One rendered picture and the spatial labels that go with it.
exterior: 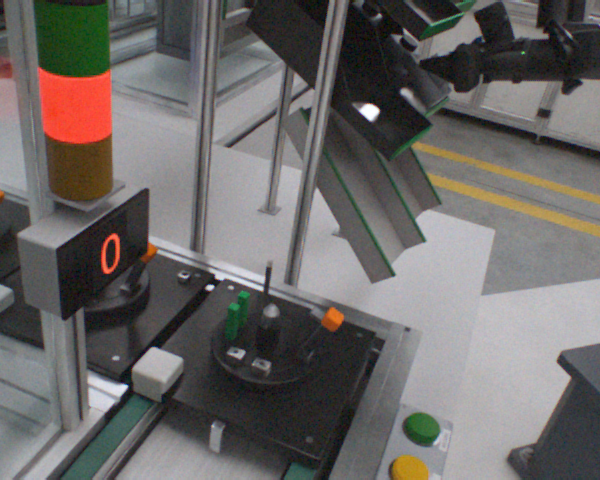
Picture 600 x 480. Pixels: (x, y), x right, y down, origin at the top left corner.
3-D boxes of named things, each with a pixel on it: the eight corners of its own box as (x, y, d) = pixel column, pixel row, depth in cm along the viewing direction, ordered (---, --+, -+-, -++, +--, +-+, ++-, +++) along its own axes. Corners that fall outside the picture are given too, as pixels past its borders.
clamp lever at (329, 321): (314, 350, 76) (345, 315, 72) (309, 360, 75) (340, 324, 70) (291, 333, 76) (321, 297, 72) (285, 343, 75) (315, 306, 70)
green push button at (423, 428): (439, 430, 74) (443, 418, 73) (433, 454, 71) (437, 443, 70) (407, 417, 75) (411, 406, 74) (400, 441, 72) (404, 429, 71)
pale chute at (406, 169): (422, 211, 114) (442, 203, 111) (394, 239, 104) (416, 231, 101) (350, 78, 111) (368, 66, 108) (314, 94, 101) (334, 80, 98)
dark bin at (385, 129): (424, 136, 92) (456, 100, 87) (389, 162, 82) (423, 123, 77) (293, 14, 95) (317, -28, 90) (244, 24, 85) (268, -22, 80)
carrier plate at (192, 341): (374, 342, 86) (377, 331, 85) (317, 471, 67) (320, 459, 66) (223, 287, 92) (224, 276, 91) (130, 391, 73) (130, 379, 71)
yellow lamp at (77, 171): (125, 183, 52) (124, 129, 49) (87, 207, 48) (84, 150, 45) (76, 166, 53) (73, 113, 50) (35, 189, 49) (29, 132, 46)
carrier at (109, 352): (214, 284, 92) (221, 213, 86) (120, 387, 73) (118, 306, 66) (81, 235, 98) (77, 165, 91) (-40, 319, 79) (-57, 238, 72)
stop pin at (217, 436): (224, 446, 71) (226, 423, 69) (219, 453, 70) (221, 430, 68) (213, 441, 71) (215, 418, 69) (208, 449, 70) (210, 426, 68)
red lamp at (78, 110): (124, 128, 49) (124, 68, 46) (84, 149, 45) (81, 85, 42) (73, 112, 50) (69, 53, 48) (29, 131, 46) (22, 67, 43)
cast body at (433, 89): (438, 102, 97) (473, 74, 92) (428, 108, 93) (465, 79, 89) (407, 60, 97) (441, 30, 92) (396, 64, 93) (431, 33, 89)
